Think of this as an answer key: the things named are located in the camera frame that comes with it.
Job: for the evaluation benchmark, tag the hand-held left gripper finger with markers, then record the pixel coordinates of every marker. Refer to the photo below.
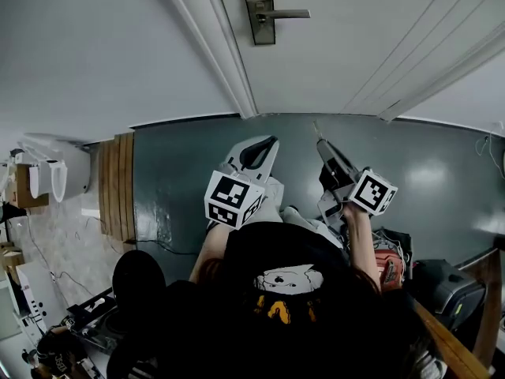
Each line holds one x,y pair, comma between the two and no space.
236,154
270,164

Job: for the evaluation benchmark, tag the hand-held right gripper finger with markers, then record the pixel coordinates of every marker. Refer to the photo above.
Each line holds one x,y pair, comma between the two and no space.
341,160
326,162

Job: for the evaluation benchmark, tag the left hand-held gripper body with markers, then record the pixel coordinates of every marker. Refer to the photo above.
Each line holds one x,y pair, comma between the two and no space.
233,200

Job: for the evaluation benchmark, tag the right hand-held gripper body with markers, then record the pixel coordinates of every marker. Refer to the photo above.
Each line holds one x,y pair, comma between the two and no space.
372,194

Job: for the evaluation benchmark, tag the person's right forearm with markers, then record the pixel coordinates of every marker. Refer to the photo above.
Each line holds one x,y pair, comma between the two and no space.
363,247

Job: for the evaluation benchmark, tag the person's left forearm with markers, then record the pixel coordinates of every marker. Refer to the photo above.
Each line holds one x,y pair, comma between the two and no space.
213,251

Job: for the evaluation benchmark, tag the white door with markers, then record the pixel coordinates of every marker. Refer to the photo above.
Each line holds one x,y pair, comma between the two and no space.
355,53

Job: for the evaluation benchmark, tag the person's light grey trousers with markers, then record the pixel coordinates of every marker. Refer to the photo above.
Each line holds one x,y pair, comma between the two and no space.
272,207

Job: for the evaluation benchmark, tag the person's black printed T-shirt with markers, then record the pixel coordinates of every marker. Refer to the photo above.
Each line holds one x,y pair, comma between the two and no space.
284,251

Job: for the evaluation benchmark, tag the red pouch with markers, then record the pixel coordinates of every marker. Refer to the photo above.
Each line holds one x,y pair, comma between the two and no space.
388,271

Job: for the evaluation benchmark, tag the wooden floor strip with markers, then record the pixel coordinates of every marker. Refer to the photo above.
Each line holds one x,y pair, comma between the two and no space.
116,184

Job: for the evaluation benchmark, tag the black hard case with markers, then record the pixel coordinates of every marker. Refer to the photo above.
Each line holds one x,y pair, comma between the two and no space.
446,290

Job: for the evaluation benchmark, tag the large white toilet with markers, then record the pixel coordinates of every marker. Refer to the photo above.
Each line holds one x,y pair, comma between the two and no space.
75,168

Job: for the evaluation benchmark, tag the black flat appliance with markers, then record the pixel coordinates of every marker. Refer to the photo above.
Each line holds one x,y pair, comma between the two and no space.
94,322

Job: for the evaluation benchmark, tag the small white toilet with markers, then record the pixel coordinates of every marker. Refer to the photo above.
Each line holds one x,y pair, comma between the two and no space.
37,180

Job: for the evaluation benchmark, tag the brown cardboard box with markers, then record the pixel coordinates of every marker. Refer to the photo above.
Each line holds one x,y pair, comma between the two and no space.
21,197

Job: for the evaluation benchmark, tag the white box appliance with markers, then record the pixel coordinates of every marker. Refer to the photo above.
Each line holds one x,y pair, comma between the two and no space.
37,294

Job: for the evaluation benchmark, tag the white door frame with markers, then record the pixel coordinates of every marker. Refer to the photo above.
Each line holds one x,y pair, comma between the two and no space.
213,34

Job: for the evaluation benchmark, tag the white wall socket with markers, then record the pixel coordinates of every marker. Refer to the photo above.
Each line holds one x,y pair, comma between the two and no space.
500,125

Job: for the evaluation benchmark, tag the wooden furniture frame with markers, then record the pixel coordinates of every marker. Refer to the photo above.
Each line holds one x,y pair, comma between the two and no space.
446,338

